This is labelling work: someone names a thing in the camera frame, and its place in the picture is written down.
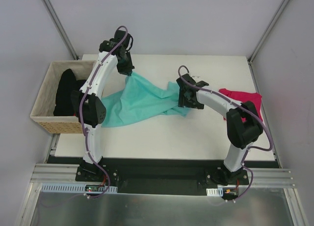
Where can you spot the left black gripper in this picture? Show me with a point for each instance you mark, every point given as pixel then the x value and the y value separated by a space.
pixel 125 68

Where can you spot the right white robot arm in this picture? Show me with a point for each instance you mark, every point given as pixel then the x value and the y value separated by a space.
pixel 243 128

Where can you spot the folded pink t shirt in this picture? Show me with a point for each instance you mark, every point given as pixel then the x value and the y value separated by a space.
pixel 255 98

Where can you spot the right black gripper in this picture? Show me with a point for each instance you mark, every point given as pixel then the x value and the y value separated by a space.
pixel 185 96

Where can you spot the right slotted cable duct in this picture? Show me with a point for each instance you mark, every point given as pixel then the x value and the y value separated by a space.
pixel 214 192

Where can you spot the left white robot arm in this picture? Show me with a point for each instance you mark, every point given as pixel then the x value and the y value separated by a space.
pixel 114 54

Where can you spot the black t shirt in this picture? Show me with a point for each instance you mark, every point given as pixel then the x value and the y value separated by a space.
pixel 67 83

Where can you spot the aluminium rail frame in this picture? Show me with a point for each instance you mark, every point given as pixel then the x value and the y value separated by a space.
pixel 260 173

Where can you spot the teal t shirt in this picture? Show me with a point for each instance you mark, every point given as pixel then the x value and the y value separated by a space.
pixel 141 100

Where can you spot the left slotted cable duct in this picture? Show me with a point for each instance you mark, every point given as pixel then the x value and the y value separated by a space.
pixel 77 188

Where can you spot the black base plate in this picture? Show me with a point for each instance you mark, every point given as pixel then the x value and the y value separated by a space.
pixel 161 176

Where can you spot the slotted cable duct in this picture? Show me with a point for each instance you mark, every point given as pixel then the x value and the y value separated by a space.
pixel 77 188
pixel 214 192

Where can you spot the wicker laundry basket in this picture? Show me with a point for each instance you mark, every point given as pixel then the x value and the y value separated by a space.
pixel 42 112

